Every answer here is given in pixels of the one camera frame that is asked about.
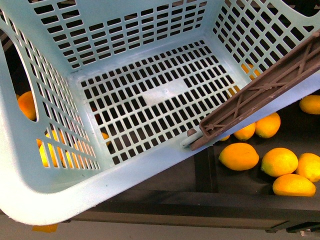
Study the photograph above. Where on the light blue plastic basket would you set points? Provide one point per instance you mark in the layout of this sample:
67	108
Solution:
127	79

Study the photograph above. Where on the yellow lemon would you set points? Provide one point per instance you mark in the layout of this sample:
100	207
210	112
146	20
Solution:
239	156
310	104
245	133
309	166
268	126
293	185
278	162

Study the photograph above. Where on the yellow mango behind basket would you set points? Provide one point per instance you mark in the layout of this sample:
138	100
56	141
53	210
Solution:
27	105

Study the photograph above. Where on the black display crate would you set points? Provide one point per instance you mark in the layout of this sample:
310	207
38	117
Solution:
198	192

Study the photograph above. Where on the orange floor tape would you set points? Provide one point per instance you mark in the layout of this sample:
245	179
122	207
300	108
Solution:
45	228

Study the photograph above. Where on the brown basket handle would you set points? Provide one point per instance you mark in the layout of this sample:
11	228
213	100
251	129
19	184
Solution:
291	78

